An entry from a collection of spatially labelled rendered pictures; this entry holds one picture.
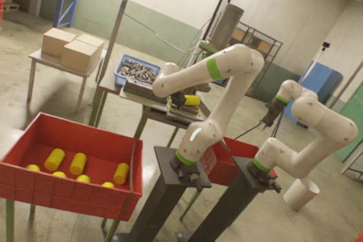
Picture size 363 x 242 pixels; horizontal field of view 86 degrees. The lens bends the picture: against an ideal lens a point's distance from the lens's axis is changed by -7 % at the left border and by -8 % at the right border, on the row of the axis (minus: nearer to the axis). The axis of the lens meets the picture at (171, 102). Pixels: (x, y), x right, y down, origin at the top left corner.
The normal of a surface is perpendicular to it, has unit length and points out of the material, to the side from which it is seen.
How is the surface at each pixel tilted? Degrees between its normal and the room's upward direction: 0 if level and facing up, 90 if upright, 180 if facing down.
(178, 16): 90
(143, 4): 90
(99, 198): 90
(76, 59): 90
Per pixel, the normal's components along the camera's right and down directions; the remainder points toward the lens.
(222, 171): 0.09, 0.45
